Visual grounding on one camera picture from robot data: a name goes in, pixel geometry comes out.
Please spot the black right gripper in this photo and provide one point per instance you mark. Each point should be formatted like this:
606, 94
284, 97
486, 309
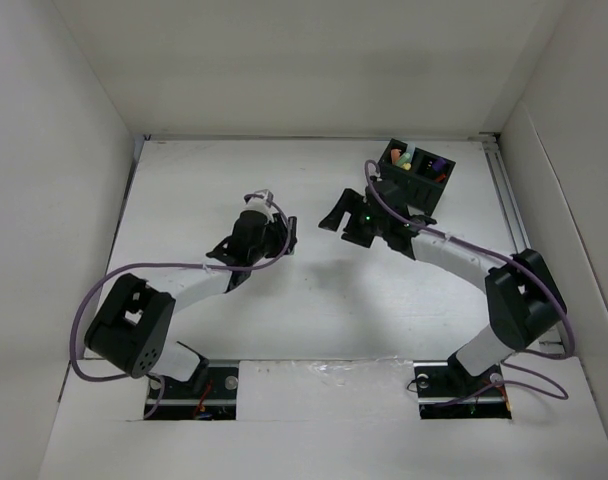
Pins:
352, 202

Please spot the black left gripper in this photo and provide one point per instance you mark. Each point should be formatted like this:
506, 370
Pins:
280, 236

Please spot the orange pastel highlighter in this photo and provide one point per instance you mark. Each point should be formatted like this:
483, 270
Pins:
395, 155

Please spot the mint green pastel highlighter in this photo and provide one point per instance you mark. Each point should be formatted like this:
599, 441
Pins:
404, 158

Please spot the black highlighter purple cap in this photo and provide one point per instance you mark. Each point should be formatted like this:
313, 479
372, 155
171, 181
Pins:
438, 164

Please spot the black highlighter green cap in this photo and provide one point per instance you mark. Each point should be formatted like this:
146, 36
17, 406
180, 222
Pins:
292, 223

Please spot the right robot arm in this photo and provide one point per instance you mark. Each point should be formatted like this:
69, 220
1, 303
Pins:
523, 301

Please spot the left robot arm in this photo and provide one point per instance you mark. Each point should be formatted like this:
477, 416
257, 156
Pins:
131, 327

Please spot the black two-compartment container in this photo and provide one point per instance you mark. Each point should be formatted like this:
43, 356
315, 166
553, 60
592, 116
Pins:
418, 184

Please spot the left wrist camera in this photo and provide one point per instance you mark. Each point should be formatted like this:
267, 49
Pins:
259, 201

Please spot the aluminium rail right side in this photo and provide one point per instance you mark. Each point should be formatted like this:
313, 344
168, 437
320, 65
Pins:
554, 341

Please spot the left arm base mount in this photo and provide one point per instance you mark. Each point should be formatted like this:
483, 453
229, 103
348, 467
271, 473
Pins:
210, 394

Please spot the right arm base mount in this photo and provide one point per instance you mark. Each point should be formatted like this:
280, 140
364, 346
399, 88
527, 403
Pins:
447, 392

